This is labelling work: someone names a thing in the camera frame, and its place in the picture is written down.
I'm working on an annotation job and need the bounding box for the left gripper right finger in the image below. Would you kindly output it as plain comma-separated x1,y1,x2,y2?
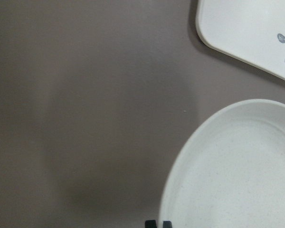
162,221,172,228

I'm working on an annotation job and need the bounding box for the cream rabbit tray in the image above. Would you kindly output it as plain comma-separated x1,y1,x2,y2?
195,0,285,80

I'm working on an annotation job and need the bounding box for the beige round plate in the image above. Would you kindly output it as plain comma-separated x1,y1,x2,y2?
157,99,285,228

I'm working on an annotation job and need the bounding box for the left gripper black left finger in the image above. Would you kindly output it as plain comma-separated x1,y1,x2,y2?
145,220,157,228

